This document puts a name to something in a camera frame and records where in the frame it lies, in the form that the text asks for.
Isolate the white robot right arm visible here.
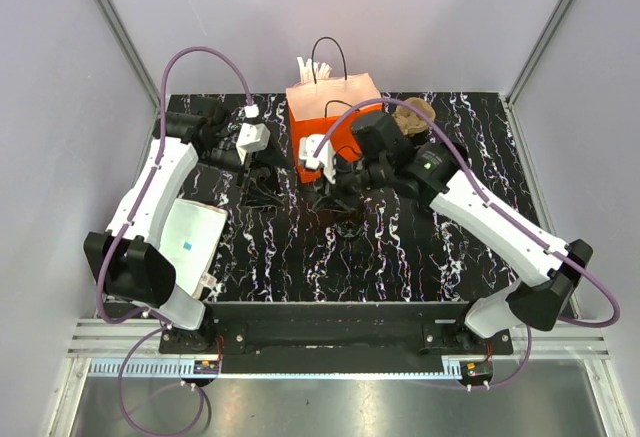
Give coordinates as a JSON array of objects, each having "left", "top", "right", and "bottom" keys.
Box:
[{"left": 300, "top": 111, "right": 593, "bottom": 354}]

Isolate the grey slotted cable duct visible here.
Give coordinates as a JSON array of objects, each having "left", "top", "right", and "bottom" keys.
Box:
[{"left": 88, "top": 356, "right": 496, "bottom": 379}]

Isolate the white napkin stack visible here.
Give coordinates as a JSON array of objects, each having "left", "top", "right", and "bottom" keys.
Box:
[{"left": 160, "top": 199, "right": 228, "bottom": 300}]

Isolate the black coffee cup lid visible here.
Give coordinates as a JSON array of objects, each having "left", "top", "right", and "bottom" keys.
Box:
[{"left": 240, "top": 167, "right": 283, "bottom": 208}]

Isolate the brown cardboard cup carrier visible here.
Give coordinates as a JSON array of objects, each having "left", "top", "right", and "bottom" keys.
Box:
[{"left": 393, "top": 97, "right": 436, "bottom": 137}]

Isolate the orange paper bag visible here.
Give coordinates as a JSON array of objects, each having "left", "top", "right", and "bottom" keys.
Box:
[{"left": 285, "top": 36, "right": 384, "bottom": 186}]

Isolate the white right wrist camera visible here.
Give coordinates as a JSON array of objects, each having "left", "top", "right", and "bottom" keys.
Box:
[{"left": 295, "top": 134, "right": 337, "bottom": 184}]

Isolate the black paper coffee cup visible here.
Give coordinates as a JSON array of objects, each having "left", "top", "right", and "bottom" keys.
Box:
[{"left": 335, "top": 211, "right": 366, "bottom": 240}]

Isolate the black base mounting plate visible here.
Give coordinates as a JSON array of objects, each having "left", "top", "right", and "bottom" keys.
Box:
[{"left": 159, "top": 302, "right": 513, "bottom": 363}]

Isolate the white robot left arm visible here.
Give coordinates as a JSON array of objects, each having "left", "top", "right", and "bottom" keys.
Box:
[{"left": 83, "top": 97, "right": 289, "bottom": 353}]

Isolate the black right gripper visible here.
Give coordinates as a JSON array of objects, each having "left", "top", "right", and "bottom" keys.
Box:
[{"left": 313, "top": 153, "right": 390, "bottom": 214}]

